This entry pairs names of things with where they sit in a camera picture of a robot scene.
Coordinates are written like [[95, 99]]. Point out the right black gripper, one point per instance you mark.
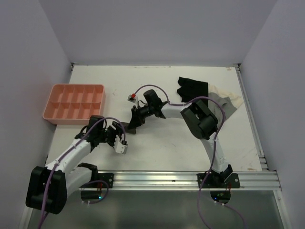
[[137, 119]]

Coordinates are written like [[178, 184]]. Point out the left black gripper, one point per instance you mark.
[[117, 132]]

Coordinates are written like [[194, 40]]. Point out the olive underwear beige waistband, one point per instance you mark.
[[129, 128]]

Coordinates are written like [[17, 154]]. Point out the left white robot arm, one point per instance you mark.
[[50, 185]]

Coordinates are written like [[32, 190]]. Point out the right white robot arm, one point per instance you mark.
[[200, 120]]

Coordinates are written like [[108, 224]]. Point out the black underwear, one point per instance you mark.
[[190, 89]]

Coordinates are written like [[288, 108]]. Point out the grey underwear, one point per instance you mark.
[[227, 105]]

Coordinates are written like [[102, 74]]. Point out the cream underwear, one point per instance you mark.
[[235, 99]]

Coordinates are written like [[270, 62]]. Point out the pink compartment tray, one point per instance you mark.
[[74, 104]]

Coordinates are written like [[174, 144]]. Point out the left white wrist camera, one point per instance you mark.
[[120, 147]]

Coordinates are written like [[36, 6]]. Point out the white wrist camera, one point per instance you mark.
[[132, 98], [120, 147]]

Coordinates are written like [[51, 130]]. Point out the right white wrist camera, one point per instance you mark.
[[132, 98]]

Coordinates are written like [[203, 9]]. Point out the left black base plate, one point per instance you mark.
[[107, 178]]

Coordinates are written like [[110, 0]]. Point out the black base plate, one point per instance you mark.
[[107, 178], [215, 181]]

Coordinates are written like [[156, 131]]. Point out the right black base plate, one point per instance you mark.
[[215, 181]]

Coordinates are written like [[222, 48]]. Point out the aluminium mounting rail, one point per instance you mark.
[[190, 181]]

